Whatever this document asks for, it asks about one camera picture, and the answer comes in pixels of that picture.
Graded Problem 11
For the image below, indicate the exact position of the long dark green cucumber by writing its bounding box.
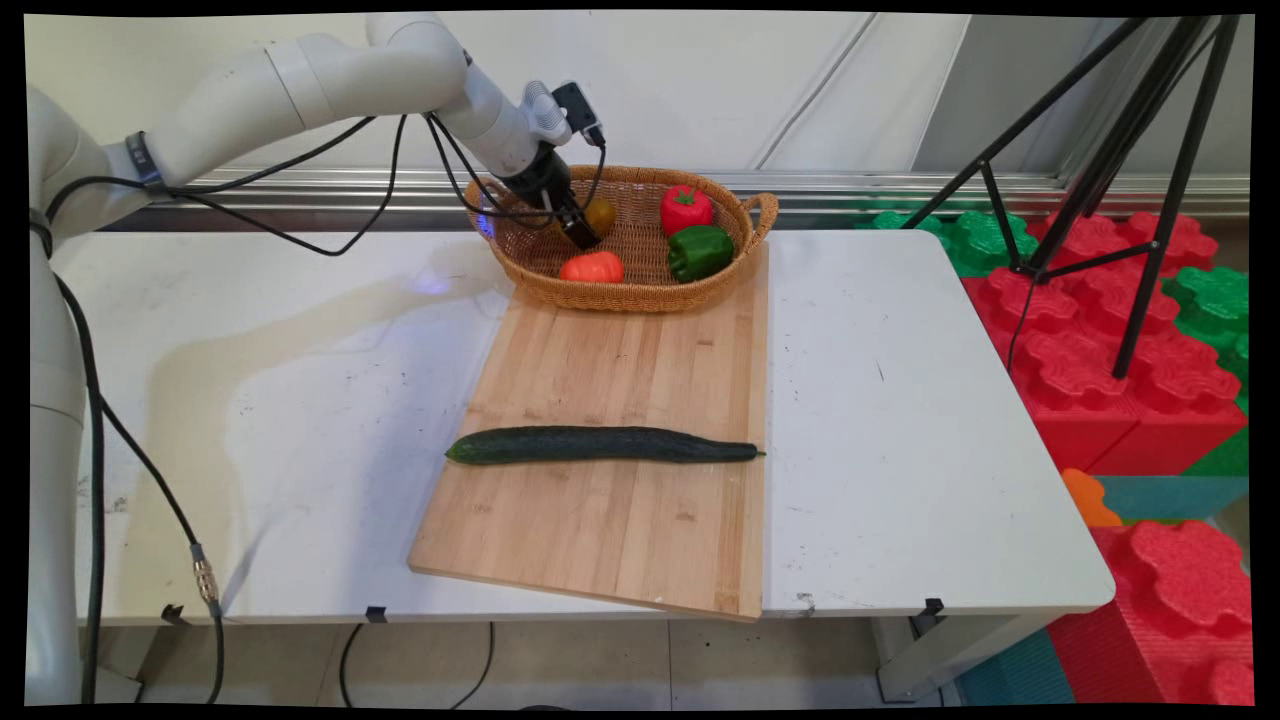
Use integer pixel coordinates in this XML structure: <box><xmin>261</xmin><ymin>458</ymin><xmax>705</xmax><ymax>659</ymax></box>
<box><xmin>445</xmin><ymin>426</ymin><xmax>767</xmax><ymax>466</ymax></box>

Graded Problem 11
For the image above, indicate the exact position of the black cable with metal connector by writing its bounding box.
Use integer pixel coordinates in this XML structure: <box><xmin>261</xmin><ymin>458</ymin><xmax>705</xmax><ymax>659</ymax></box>
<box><xmin>45</xmin><ymin>270</ymin><xmax>227</xmax><ymax>707</ymax></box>

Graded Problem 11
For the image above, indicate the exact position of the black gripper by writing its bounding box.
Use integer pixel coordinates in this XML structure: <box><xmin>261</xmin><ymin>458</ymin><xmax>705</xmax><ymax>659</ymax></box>
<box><xmin>497</xmin><ymin>144</ymin><xmax>603</xmax><ymax>252</ymax></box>

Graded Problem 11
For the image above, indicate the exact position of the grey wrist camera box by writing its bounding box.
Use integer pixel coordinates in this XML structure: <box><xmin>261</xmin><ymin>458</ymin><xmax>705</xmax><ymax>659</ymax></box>
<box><xmin>549</xmin><ymin>80</ymin><xmax>607</xmax><ymax>148</ymax></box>

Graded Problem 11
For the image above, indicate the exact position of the green toy bell pepper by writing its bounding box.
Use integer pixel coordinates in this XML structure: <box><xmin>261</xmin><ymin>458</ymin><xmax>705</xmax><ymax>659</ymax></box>
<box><xmin>667</xmin><ymin>225</ymin><xmax>736</xmax><ymax>284</ymax></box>

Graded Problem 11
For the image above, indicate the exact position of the black cable under table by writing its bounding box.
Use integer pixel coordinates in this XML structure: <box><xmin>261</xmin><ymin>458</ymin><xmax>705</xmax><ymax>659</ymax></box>
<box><xmin>338</xmin><ymin>622</ymin><xmax>497</xmax><ymax>711</ymax></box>

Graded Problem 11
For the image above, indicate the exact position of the orange foam piece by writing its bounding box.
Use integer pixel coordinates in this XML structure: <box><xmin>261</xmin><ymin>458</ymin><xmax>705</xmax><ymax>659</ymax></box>
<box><xmin>1060</xmin><ymin>468</ymin><xmax>1124</xmax><ymax>529</ymax></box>

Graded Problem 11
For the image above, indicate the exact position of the wooden cutting board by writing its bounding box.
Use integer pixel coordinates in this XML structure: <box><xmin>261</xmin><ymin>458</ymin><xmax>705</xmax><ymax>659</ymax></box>
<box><xmin>407</xmin><ymin>240</ymin><xmax>771</xmax><ymax>623</ymax></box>

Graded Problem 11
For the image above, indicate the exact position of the orange toy tomato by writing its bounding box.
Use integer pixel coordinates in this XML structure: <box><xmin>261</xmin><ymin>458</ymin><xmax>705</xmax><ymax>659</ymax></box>
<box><xmin>559</xmin><ymin>251</ymin><xmax>625</xmax><ymax>284</ymax></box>

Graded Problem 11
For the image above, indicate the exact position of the black tripod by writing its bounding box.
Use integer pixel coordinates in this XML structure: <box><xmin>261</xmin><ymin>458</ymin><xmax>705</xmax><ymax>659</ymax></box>
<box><xmin>903</xmin><ymin>15</ymin><xmax>1241</xmax><ymax>381</ymax></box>

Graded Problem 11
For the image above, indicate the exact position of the green foam block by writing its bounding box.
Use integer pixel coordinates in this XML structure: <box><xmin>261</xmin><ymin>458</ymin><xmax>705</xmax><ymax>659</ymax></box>
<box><xmin>1160</xmin><ymin>265</ymin><xmax>1251</xmax><ymax>413</ymax></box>
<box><xmin>868</xmin><ymin>205</ymin><xmax>1041</xmax><ymax>279</ymax></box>

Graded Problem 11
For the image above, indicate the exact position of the white table leg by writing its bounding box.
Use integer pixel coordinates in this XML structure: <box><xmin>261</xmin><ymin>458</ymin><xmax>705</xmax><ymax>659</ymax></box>
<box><xmin>868</xmin><ymin>612</ymin><xmax>1053</xmax><ymax>703</ymax></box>

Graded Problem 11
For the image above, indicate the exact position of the aluminium window rail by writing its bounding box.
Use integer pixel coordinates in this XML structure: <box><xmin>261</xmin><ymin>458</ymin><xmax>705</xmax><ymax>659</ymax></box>
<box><xmin>100</xmin><ymin>167</ymin><xmax>1251</xmax><ymax>233</ymax></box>

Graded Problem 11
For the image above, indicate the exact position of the red toy bell pepper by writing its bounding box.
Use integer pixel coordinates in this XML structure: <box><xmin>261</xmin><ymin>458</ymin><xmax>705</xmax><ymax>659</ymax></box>
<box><xmin>660</xmin><ymin>184</ymin><xmax>715</xmax><ymax>237</ymax></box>

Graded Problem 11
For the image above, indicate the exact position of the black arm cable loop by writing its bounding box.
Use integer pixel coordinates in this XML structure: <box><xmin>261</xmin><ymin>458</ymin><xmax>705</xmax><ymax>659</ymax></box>
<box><xmin>44</xmin><ymin>112</ymin><xmax>608</xmax><ymax>258</ymax></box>

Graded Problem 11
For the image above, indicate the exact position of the woven wicker basket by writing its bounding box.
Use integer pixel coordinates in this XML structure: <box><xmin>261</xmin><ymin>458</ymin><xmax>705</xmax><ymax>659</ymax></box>
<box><xmin>465</xmin><ymin>165</ymin><xmax>780</xmax><ymax>314</ymax></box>

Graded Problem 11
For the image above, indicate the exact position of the teal foam mat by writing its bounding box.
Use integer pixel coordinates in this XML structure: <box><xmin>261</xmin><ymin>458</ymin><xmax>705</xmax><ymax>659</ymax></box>
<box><xmin>1093</xmin><ymin>474</ymin><xmax>1251</xmax><ymax>524</ymax></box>

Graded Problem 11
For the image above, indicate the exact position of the large red foam block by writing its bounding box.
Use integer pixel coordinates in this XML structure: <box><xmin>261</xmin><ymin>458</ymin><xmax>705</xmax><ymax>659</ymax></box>
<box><xmin>960</xmin><ymin>210</ymin><xmax>1251</xmax><ymax>477</ymax></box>

